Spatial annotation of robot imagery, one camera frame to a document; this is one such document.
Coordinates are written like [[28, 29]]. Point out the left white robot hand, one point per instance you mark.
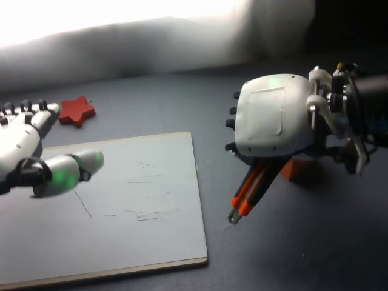
[[18, 142]]

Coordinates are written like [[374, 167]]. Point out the white paper board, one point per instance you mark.
[[151, 236]]

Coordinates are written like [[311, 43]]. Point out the red star block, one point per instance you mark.
[[75, 112]]

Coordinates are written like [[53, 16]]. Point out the orange black utility knife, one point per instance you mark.
[[251, 197]]

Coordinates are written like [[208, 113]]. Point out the white fabric backdrop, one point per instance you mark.
[[121, 45]]

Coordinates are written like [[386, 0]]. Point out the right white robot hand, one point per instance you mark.
[[269, 115]]

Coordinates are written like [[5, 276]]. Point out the grey table cloth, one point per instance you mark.
[[303, 227]]

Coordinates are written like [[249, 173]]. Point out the orange cube block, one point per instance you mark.
[[295, 170]]

